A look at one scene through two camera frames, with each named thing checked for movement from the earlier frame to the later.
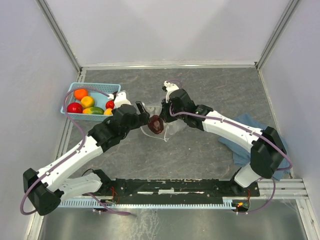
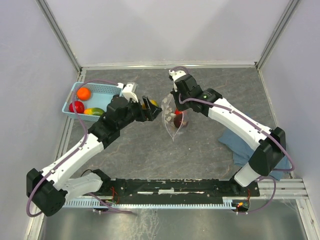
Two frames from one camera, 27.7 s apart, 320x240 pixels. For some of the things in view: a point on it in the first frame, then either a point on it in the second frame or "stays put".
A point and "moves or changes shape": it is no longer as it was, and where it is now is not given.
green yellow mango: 93,110 stays put
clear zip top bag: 156,128 moves or changes shape
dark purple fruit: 156,124 -> 177,120
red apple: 74,107 stays put
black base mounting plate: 112,190 stays put
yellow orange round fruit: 87,102 -> 152,101
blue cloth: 242,155 stays put
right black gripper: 164,105 -> 175,92
